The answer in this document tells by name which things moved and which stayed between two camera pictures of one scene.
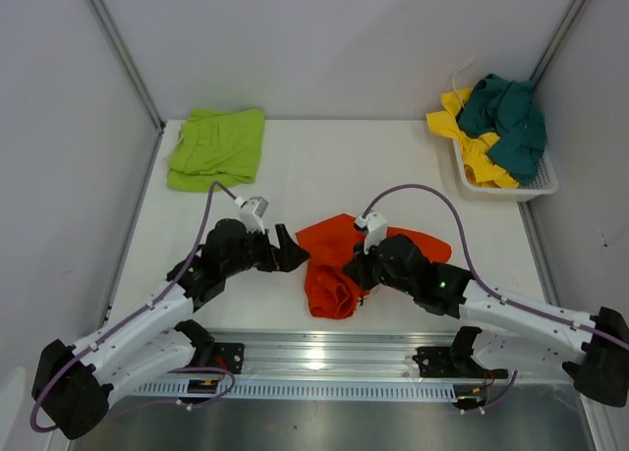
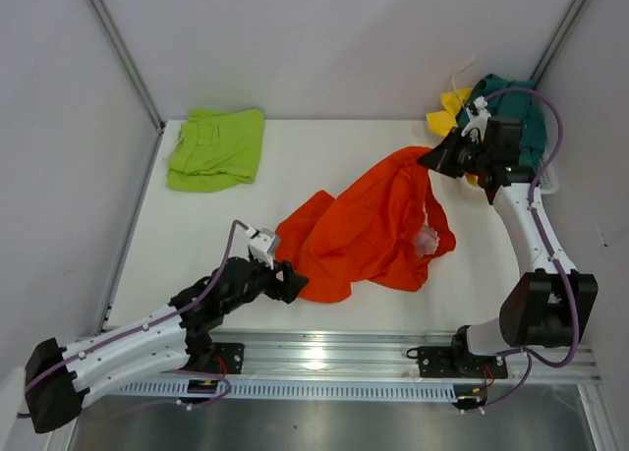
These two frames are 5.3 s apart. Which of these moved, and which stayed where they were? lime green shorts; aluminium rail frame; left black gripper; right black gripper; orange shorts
Moved: left black gripper; right black gripper; orange shorts
Stayed: lime green shorts; aluminium rail frame
